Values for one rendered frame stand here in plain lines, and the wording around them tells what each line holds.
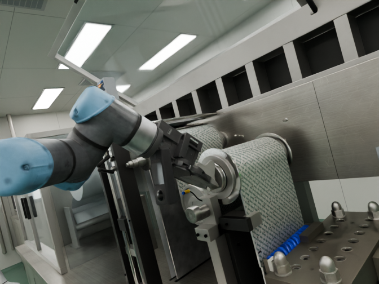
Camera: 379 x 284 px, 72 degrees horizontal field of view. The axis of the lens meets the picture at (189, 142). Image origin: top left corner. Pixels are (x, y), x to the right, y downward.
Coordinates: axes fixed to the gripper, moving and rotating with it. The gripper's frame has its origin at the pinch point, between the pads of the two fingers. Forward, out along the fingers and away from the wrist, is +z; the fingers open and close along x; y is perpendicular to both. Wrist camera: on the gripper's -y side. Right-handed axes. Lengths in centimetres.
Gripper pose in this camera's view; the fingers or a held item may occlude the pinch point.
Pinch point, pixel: (210, 187)
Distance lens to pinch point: 64.5
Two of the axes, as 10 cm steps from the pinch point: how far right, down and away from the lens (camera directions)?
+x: -6.3, 1.7, 7.6
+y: 2.8, -8.6, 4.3
